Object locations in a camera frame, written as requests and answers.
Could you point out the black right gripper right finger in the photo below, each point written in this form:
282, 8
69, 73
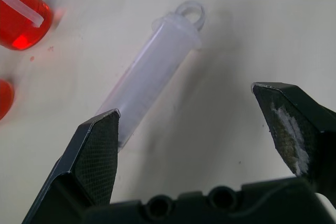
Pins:
299, 129

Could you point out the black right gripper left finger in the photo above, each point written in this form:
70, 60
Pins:
89, 155

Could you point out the red object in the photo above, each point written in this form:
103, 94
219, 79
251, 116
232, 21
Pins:
4, 98

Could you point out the translucent white plastic tube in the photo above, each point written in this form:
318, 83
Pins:
155, 77

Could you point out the large cup of red liquid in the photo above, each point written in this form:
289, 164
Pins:
19, 14

